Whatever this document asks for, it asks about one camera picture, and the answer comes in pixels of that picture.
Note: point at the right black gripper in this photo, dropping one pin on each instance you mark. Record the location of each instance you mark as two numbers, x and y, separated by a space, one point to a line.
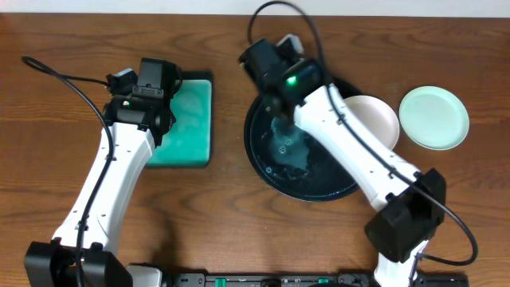
314 66

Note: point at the white plate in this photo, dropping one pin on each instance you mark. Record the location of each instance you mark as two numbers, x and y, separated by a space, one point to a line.
377 116

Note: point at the mint plate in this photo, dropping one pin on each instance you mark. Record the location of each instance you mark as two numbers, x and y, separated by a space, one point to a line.
434 118

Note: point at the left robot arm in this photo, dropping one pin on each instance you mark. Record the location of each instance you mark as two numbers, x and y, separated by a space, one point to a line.
83 249

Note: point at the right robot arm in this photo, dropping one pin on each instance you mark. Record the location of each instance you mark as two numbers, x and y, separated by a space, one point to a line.
406 217

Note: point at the rectangular dark green tray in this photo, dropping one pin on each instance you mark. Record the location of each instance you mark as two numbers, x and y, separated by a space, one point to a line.
189 141

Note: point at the round black tray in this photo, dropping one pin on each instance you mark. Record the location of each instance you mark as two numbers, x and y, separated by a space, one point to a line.
291 161

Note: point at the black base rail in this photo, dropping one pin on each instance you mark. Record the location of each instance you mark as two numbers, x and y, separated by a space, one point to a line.
203 280

